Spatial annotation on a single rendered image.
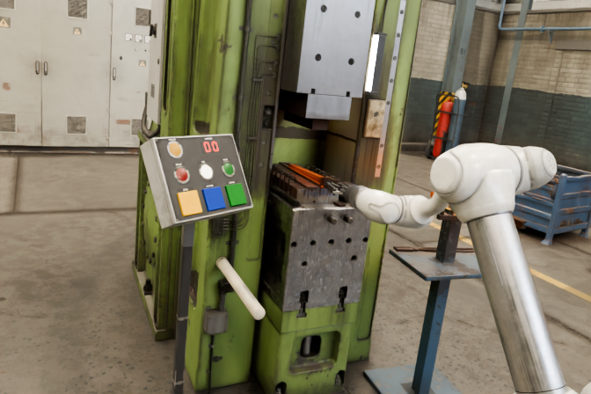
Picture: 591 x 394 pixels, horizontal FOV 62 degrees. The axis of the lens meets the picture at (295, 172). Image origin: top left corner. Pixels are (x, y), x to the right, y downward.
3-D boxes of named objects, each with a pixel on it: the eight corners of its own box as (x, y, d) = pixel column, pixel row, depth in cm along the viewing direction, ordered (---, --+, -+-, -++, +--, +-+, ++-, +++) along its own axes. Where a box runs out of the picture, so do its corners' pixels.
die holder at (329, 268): (359, 302, 220) (374, 207, 210) (281, 312, 203) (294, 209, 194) (304, 253, 269) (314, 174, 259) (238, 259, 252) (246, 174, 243)
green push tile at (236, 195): (247, 202, 173) (241, 182, 174) (232, 205, 167) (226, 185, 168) (244, 204, 174) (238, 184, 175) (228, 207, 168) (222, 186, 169)
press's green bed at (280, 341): (345, 393, 230) (358, 302, 220) (271, 409, 214) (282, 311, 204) (295, 331, 279) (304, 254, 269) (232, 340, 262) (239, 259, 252)
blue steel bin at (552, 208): (589, 237, 529) (605, 172, 514) (548, 245, 485) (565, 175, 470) (493, 204, 626) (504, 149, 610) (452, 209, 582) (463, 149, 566)
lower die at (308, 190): (338, 203, 209) (340, 184, 207) (295, 204, 201) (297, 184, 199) (295, 178, 246) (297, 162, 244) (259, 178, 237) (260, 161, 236)
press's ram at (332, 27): (379, 99, 206) (394, -1, 197) (296, 92, 189) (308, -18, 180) (331, 90, 242) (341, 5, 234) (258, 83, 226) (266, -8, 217)
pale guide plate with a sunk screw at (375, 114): (381, 137, 225) (386, 100, 222) (364, 137, 221) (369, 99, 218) (378, 137, 227) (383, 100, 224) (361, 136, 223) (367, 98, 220)
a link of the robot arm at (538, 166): (498, 154, 135) (464, 154, 128) (560, 135, 120) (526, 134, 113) (507, 200, 133) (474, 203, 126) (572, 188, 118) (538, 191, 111)
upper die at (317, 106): (348, 120, 202) (352, 97, 200) (305, 118, 193) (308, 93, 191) (303, 107, 238) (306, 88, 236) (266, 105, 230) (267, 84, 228)
